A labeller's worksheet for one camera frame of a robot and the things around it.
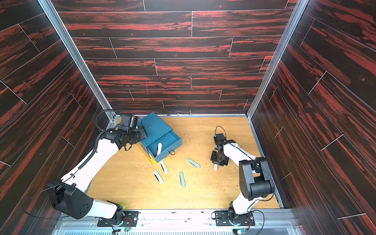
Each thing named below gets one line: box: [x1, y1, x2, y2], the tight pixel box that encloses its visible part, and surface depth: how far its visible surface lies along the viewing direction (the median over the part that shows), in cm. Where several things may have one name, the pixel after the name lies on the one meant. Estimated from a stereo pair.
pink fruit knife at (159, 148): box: [156, 142, 163, 157], surface depth 84 cm
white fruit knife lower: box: [153, 169, 164, 184], surface depth 90 cm
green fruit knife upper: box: [187, 157, 201, 168], surface depth 95 cm
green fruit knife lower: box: [179, 171, 186, 188], surface depth 88 cm
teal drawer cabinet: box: [140, 112, 183, 157], surface depth 86 cm
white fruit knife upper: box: [160, 160, 169, 174], surface depth 93 cm
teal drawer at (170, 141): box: [146, 129, 183, 164], surface depth 83 cm
